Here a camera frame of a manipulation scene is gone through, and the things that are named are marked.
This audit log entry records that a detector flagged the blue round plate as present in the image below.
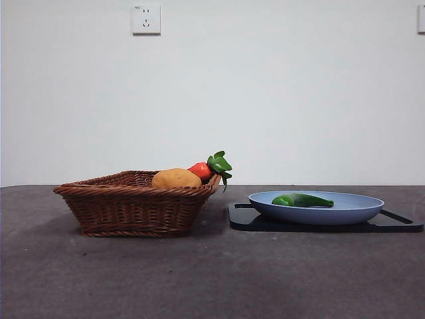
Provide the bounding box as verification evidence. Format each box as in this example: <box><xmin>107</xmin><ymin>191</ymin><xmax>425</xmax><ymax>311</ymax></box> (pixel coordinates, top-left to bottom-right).
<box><xmin>248</xmin><ymin>190</ymin><xmax>386</xmax><ymax>226</ymax></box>

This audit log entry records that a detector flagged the green pepper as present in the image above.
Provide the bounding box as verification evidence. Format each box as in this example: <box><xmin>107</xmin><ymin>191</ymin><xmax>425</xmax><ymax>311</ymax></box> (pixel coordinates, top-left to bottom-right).
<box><xmin>271</xmin><ymin>193</ymin><xmax>335</xmax><ymax>209</ymax></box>

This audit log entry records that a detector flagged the tan potato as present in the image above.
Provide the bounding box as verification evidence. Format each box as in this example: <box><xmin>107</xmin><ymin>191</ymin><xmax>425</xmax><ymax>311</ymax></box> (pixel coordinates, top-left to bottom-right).
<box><xmin>151</xmin><ymin>167</ymin><xmax>203</xmax><ymax>188</ymax></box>

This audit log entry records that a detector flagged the brown wicker basket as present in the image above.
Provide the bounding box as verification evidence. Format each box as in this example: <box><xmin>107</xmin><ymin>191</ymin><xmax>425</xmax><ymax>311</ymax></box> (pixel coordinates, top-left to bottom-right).
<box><xmin>52</xmin><ymin>169</ymin><xmax>222</xmax><ymax>238</ymax></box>

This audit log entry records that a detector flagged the white wall power socket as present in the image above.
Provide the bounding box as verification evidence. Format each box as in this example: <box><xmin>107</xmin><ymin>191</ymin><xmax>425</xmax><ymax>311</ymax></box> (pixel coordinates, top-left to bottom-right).
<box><xmin>132</xmin><ymin>3</ymin><xmax>162</xmax><ymax>35</ymax></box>

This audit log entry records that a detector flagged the orange carrot with green leaves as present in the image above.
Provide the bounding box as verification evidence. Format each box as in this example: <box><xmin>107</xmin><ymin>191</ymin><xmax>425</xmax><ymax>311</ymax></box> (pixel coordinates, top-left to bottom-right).
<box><xmin>187</xmin><ymin>150</ymin><xmax>233</xmax><ymax>193</ymax></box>

